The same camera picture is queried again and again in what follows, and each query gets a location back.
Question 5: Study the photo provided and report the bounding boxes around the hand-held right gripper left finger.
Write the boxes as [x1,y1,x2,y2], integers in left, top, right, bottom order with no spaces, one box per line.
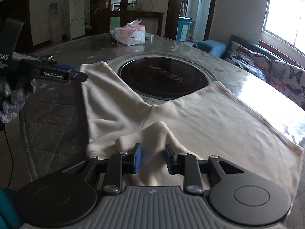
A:
[62,143,143,194]

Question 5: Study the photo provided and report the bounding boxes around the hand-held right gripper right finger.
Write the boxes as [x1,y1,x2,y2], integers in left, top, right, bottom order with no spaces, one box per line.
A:
[165,144,245,194]

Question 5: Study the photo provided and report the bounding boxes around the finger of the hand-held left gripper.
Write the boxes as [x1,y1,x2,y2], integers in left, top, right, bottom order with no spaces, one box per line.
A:
[52,62,77,72]
[71,71,88,83]

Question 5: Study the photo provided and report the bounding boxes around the cream pants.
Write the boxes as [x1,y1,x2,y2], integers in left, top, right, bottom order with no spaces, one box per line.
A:
[80,61,304,202]

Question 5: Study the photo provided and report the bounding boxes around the person's left hand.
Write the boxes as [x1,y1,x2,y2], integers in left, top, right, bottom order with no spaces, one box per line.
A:
[0,77,38,124]

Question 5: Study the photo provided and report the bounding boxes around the water dispenser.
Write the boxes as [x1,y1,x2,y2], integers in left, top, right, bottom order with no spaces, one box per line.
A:
[48,2,63,45]

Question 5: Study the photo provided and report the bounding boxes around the white refrigerator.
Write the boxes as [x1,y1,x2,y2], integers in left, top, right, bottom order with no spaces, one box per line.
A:
[66,0,86,40]

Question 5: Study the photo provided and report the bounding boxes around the pink tissue pack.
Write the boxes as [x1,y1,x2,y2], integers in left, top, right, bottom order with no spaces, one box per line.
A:
[114,19,146,46]

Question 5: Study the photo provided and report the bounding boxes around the round black built-in cooktop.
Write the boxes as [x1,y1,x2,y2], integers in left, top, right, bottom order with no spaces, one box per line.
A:
[120,57,210,100]

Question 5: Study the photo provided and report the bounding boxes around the dark wooden sideboard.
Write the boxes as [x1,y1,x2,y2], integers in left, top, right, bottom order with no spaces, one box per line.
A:
[91,11,165,37]

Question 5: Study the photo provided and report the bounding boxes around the light blue cabinet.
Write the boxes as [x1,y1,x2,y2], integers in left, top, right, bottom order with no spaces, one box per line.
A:
[175,16,193,42]

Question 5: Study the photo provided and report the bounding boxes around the blue sofa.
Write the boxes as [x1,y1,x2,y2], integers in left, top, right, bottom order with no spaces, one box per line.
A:
[192,35,305,81]

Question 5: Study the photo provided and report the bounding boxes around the butterfly print pillow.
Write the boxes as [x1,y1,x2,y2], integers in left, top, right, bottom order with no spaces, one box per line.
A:
[264,60,305,111]
[225,40,272,82]

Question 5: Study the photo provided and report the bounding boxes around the teal cloth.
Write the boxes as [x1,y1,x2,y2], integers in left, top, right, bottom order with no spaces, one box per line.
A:
[0,187,23,229]

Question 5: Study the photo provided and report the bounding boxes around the window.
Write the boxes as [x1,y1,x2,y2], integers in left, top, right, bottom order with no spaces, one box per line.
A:
[260,0,305,53]

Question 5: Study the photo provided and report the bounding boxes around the black cable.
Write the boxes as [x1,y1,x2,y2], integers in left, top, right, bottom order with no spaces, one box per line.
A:
[0,123,14,189]

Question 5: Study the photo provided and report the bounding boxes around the dark wooden door frame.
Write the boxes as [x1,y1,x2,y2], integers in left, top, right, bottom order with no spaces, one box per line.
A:
[164,0,219,41]

